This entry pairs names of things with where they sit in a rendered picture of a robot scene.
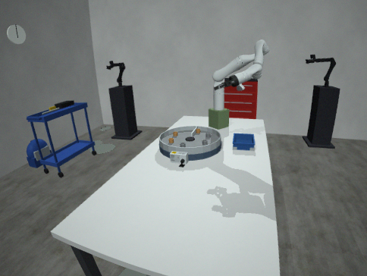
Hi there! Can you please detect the blue plastic crate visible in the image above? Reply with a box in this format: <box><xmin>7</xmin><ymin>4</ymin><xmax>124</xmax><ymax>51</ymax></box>
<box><xmin>232</xmin><ymin>133</ymin><xmax>255</xmax><ymax>151</ymax></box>

